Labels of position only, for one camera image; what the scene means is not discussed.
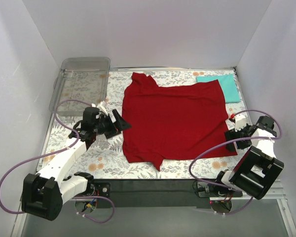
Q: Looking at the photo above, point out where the red t shirt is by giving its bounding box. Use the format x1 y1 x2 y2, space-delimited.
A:
122 73 236 169

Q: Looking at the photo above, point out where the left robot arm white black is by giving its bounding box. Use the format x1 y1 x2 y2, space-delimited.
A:
21 107 131 221

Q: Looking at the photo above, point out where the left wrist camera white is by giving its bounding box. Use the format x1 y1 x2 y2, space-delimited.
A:
91 100 108 116

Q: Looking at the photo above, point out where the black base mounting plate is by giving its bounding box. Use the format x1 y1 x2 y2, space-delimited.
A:
91 179 242 208

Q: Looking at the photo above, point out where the purple cable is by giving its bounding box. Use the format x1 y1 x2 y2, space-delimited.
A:
0 99 115 224
188 110 284 216

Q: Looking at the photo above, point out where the clear plastic bin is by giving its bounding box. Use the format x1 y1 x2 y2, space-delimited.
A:
49 57 111 117

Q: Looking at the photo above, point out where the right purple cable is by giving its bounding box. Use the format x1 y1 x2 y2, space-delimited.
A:
188 110 284 216

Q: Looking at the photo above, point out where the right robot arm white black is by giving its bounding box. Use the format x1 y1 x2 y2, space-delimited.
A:
217 114 284 200

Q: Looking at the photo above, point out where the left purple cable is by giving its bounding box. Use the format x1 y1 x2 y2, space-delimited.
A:
0 99 115 224

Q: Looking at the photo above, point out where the aluminium frame rail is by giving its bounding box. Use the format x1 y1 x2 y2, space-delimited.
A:
9 192 40 237

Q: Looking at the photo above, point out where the folded teal t shirt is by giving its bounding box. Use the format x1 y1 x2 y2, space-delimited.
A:
196 74 240 103

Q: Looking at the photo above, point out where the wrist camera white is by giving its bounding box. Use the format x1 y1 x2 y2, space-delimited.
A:
230 114 247 132
91 100 108 116

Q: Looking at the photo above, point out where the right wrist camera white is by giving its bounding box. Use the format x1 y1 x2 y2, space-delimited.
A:
230 114 247 132

